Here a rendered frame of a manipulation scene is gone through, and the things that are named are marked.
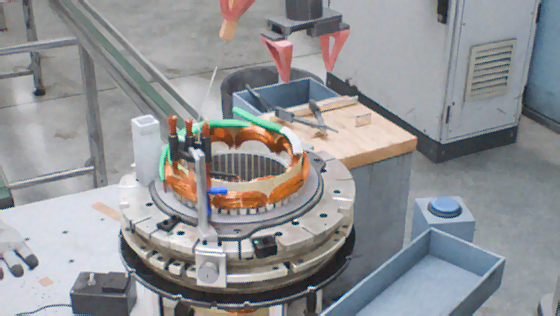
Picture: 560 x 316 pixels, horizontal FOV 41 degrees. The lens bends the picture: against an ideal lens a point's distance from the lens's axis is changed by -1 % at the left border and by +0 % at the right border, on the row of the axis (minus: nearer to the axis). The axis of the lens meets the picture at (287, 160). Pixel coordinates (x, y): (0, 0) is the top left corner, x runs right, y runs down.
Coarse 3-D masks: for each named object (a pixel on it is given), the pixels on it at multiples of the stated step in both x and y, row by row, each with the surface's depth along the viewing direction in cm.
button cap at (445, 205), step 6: (438, 198) 110; (444, 198) 110; (450, 198) 110; (432, 204) 109; (438, 204) 108; (444, 204) 108; (450, 204) 108; (456, 204) 108; (438, 210) 108; (444, 210) 107; (450, 210) 107; (456, 210) 108
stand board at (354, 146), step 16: (336, 112) 131; (352, 112) 131; (368, 112) 131; (304, 128) 125; (336, 128) 125; (352, 128) 125; (368, 128) 125; (384, 128) 126; (400, 128) 126; (320, 144) 120; (336, 144) 120; (352, 144) 120; (368, 144) 120; (384, 144) 120; (400, 144) 121; (352, 160) 117; (368, 160) 119
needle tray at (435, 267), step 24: (432, 240) 99; (456, 240) 97; (384, 264) 92; (408, 264) 97; (432, 264) 99; (456, 264) 98; (480, 264) 96; (504, 264) 94; (360, 288) 88; (384, 288) 93; (408, 288) 94; (432, 288) 94; (456, 288) 94; (480, 288) 89; (336, 312) 85; (360, 312) 90; (384, 312) 90; (408, 312) 90; (432, 312) 90; (456, 312) 85
